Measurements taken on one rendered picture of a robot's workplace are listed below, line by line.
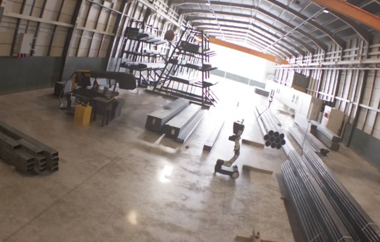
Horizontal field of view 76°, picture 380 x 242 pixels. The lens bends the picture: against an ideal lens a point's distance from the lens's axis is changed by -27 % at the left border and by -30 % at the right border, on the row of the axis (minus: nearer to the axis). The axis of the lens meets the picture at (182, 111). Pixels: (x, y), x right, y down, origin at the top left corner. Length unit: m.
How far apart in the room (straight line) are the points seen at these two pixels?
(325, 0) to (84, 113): 9.37
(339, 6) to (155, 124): 8.30
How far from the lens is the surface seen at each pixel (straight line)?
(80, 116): 9.51
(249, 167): 9.25
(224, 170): 8.13
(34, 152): 5.57
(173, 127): 10.49
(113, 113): 11.28
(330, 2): 11.75
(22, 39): 11.78
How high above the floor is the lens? 2.60
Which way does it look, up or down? 9 degrees down
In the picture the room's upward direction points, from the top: 14 degrees clockwise
